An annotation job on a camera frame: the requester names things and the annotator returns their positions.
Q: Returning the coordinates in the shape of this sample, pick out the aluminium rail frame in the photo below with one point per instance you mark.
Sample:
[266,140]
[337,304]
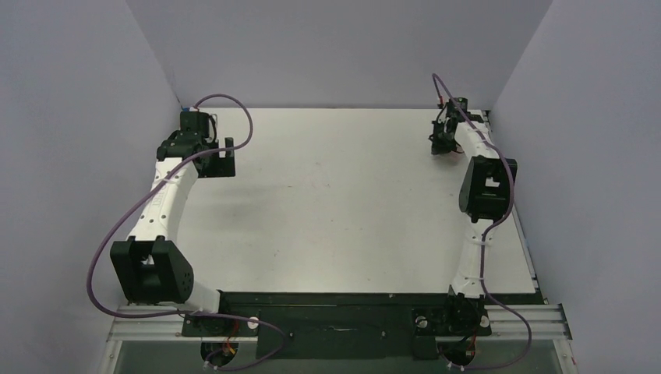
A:
[546,322]

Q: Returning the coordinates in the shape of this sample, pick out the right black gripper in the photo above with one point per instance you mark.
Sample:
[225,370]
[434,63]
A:
[440,141]

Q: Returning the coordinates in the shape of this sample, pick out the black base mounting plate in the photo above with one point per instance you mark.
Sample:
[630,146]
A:
[343,325]

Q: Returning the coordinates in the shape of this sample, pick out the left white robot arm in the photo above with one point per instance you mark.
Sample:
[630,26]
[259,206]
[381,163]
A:
[150,266]

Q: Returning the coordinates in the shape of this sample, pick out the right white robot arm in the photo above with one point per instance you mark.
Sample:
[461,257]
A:
[486,193]

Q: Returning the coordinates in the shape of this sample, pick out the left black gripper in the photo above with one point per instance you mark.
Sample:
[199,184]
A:
[217,164]

